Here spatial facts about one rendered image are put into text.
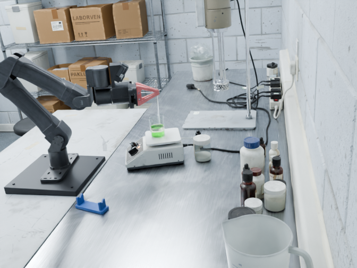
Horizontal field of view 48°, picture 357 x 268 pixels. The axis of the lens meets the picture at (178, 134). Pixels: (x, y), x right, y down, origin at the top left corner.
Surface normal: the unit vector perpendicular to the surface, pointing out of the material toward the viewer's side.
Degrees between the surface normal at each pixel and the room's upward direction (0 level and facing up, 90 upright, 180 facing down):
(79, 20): 90
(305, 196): 0
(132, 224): 0
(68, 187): 2
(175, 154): 90
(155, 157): 90
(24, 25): 92
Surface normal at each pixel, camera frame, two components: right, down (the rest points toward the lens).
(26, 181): -0.06, -0.92
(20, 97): 0.18, 0.41
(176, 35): -0.20, 0.40
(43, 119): 0.03, 0.24
